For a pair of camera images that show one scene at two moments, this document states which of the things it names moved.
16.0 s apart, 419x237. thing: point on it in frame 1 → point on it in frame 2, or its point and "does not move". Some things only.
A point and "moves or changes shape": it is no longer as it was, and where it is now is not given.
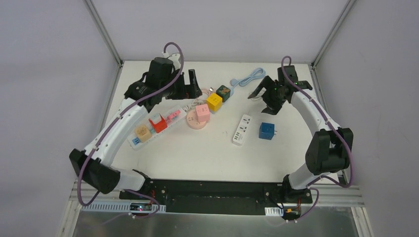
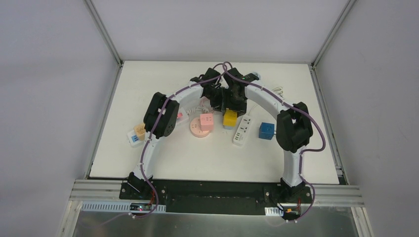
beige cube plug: [143, 133] does not move
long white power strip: [174, 117] does not move
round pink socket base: [192, 121] → [195, 128]
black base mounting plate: [217, 196] does not move
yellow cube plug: [214, 102] moves or changes shape
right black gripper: [269, 90] → [235, 101]
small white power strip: [241, 133] does not move
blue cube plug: [267, 131] does not move
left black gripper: [183, 87] → [215, 97]
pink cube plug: [202, 112] → [206, 121]
